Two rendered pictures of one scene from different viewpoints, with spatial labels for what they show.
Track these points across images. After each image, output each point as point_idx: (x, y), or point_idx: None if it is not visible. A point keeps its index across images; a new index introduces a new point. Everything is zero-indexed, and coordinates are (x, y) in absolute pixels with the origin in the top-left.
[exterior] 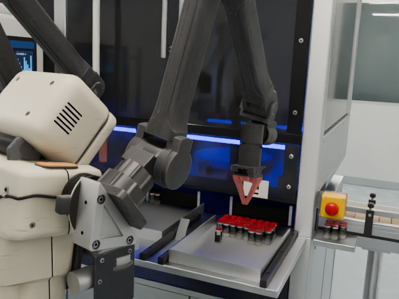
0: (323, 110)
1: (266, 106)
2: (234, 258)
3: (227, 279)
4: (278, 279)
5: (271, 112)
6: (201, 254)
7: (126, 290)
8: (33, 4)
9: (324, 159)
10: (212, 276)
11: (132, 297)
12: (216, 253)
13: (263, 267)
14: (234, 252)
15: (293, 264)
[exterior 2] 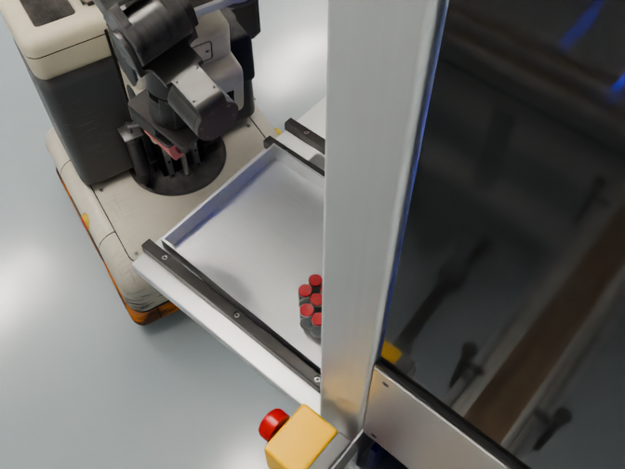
0: (326, 286)
1: (108, 22)
2: (255, 244)
3: (190, 213)
4: (165, 282)
5: (115, 43)
6: (285, 202)
7: (127, 64)
8: None
9: (429, 448)
10: (206, 198)
11: (134, 79)
12: (286, 225)
13: (174, 251)
14: (282, 252)
15: (214, 334)
